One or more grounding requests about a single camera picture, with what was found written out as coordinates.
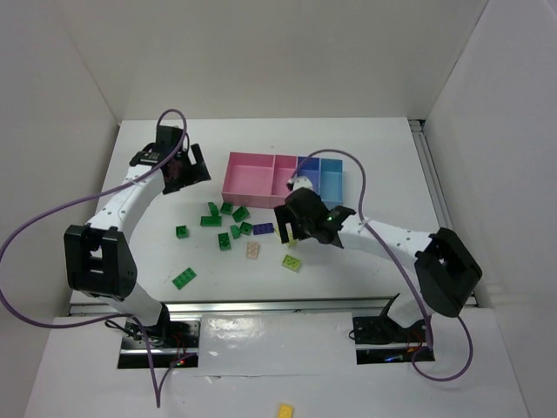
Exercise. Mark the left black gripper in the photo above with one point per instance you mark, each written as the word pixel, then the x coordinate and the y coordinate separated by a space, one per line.
pixel 187 172

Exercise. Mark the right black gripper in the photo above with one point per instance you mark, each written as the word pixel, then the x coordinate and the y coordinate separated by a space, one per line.
pixel 290 216

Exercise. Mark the pale yellow lego brick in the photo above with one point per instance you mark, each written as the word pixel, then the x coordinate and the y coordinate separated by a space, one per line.
pixel 291 242

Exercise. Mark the purple lego brick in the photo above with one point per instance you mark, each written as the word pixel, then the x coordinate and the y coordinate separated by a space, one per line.
pixel 263 228

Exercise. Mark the lime lego brick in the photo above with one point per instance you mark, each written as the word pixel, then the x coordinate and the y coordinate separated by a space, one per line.
pixel 291 263

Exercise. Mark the beige lego brick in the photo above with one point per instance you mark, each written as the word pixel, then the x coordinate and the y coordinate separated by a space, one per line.
pixel 252 250

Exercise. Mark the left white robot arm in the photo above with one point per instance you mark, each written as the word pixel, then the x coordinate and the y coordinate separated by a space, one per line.
pixel 99 262

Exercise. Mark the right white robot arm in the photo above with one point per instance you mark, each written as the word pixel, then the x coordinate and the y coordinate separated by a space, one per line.
pixel 400 246

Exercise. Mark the green lego brick centre right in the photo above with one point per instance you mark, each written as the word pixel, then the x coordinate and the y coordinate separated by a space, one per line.
pixel 245 228

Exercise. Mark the small green lego brick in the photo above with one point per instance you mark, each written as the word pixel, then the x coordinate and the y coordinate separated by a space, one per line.
pixel 235 232

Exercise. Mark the green lego brick upper right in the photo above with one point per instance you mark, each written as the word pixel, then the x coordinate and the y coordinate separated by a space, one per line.
pixel 240 214

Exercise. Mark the green lego brick far left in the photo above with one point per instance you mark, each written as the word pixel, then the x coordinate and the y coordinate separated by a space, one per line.
pixel 182 232

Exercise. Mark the large pink container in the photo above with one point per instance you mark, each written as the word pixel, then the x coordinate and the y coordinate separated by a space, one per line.
pixel 248 179

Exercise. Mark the green lego brick lower centre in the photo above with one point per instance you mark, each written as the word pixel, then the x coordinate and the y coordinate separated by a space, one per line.
pixel 224 242

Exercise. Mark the small pink container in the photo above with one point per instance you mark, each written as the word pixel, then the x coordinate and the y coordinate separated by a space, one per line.
pixel 284 166

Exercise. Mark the purple blue container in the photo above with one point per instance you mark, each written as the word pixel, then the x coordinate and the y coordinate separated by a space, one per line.
pixel 311 170

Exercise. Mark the green lego brick bottom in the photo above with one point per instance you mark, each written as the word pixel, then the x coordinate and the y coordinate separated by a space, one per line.
pixel 184 278

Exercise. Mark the yellow lego brick foreground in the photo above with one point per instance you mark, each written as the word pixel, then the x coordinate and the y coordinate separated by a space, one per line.
pixel 285 411

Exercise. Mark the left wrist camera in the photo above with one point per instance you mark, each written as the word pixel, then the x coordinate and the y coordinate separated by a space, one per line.
pixel 147 158

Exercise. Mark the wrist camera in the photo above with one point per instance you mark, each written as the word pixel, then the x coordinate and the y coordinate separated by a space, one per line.
pixel 299 182
pixel 147 158

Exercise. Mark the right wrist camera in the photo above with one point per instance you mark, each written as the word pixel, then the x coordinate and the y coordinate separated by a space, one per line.
pixel 299 182

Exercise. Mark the aluminium rail front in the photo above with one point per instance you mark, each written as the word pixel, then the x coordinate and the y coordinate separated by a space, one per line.
pixel 275 306

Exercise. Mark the aluminium rail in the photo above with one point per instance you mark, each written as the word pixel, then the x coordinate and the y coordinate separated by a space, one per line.
pixel 428 165
pixel 275 306

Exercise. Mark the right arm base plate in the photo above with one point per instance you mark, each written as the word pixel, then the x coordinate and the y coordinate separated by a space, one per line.
pixel 378 340

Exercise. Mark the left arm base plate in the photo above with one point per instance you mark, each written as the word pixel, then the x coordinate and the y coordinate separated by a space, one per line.
pixel 180 348

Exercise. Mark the aluminium rail right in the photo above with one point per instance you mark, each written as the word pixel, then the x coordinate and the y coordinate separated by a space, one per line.
pixel 428 165

